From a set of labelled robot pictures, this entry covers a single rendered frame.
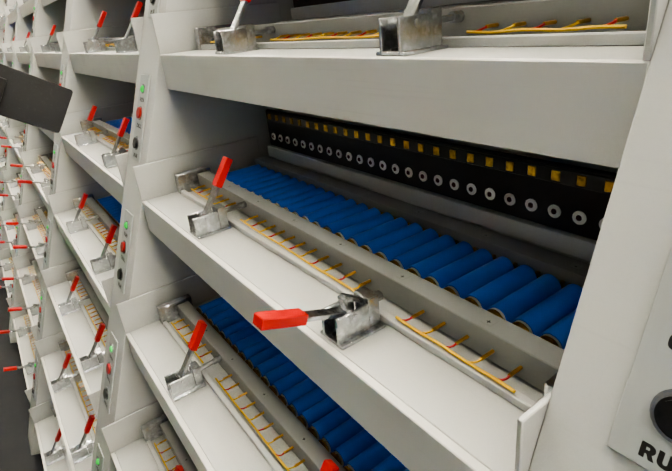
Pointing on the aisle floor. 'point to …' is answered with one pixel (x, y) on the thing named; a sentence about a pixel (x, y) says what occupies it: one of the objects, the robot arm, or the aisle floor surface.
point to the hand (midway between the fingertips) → (4, 89)
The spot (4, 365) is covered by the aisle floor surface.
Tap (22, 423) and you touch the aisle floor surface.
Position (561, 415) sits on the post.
